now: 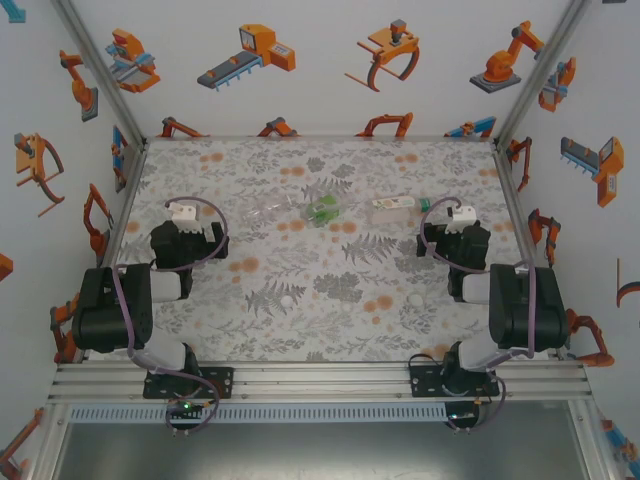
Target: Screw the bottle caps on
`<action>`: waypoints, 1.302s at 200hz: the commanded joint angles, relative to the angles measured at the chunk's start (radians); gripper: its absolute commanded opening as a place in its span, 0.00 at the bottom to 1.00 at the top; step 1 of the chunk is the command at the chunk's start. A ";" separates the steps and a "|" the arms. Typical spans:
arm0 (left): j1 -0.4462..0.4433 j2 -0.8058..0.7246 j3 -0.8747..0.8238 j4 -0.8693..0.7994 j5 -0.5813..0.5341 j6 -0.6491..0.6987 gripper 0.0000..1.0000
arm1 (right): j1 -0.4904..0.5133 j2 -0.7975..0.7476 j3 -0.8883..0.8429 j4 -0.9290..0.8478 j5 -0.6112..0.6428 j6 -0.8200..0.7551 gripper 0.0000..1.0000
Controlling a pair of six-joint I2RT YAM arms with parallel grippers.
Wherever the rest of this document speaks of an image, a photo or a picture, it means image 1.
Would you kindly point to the aluminium frame leg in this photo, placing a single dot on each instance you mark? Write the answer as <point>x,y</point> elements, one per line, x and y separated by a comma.
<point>592,445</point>
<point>47,445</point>

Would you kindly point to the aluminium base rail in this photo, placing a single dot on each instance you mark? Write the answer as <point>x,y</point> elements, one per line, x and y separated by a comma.
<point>325,380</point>

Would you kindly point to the small controller circuit board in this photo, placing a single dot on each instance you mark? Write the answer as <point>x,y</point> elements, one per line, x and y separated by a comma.
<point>185,406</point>
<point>460,416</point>

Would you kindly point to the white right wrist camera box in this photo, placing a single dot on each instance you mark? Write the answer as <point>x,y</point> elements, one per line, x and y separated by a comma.
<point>462,217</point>

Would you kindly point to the clear bottle white green label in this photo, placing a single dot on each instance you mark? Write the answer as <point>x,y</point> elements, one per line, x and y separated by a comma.
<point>395,210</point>

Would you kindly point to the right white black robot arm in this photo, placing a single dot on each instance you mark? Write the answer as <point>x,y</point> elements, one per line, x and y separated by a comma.
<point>525,310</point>

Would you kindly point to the aluminium side rail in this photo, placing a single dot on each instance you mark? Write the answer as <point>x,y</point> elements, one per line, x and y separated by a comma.
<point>518,225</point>
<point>134,170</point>

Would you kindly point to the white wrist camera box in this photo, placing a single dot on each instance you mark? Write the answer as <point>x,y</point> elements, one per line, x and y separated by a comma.
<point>462,217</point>
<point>184,215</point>

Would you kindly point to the floral patterned table cover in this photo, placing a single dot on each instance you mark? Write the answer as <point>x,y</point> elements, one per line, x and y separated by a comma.
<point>350,325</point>

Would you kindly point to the aluminium corner post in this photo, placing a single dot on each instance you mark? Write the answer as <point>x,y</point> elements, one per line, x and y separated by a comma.
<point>542,65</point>
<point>95,65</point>

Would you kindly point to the thin aluminium rear rail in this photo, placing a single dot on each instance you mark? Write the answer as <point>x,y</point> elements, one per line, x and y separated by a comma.
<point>320,137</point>

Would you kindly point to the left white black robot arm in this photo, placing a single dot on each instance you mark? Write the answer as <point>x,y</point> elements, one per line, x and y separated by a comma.
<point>110,310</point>

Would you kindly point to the grey metal sheet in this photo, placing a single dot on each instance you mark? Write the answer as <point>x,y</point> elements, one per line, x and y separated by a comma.
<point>320,450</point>

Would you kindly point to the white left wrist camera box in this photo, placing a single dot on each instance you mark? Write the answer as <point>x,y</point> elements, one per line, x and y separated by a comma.
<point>184,215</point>

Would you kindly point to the white bottle cap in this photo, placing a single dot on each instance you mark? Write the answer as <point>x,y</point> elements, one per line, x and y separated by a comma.
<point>415,300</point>
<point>286,301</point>

